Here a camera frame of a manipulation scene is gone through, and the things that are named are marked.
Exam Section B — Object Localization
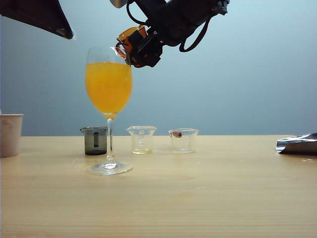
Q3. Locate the amber measuring cup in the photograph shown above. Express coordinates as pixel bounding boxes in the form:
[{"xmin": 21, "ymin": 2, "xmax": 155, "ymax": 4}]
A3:
[{"xmin": 115, "ymin": 24, "xmax": 149, "ymax": 60}]

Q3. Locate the clear measuring cup yellow residue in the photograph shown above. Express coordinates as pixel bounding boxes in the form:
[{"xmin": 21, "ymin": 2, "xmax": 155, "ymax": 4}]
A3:
[{"xmin": 125, "ymin": 125, "xmax": 158, "ymax": 155}]

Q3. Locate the beige paper cup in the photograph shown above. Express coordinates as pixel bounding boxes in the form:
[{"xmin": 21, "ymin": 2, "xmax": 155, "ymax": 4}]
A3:
[{"xmin": 0, "ymin": 114, "xmax": 24, "ymax": 159}]

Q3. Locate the wine glass with juice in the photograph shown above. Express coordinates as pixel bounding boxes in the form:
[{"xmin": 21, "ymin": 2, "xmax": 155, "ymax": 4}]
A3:
[{"xmin": 85, "ymin": 46, "xmax": 134, "ymax": 177}]

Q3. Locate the grey tinted measuring cup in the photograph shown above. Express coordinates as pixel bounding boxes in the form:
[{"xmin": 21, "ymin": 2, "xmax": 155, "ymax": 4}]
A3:
[{"xmin": 79, "ymin": 126, "xmax": 109, "ymax": 156}]

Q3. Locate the clear measuring cup brown spot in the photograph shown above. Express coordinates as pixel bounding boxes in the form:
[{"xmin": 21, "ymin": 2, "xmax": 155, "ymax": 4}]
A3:
[{"xmin": 167, "ymin": 128, "xmax": 200, "ymax": 154}]

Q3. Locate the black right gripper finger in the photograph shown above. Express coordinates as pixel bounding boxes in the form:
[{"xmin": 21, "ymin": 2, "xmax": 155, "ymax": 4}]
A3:
[
  {"xmin": 127, "ymin": 30, "xmax": 156, "ymax": 54},
  {"xmin": 130, "ymin": 39, "xmax": 164, "ymax": 68}
]

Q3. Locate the silver foil bag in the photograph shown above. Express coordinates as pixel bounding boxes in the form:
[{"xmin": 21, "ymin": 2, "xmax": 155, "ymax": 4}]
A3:
[{"xmin": 274, "ymin": 132, "xmax": 317, "ymax": 156}]

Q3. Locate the black cable loop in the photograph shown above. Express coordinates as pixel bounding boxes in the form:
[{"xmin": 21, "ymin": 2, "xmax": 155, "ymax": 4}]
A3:
[
  {"xmin": 178, "ymin": 18, "xmax": 211, "ymax": 53},
  {"xmin": 126, "ymin": 0, "xmax": 150, "ymax": 26}
]

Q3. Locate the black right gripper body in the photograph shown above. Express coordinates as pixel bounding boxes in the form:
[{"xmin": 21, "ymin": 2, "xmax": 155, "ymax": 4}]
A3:
[{"xmin": 146, "ymin": 0, "xmax": 196, "ymax": 48}]

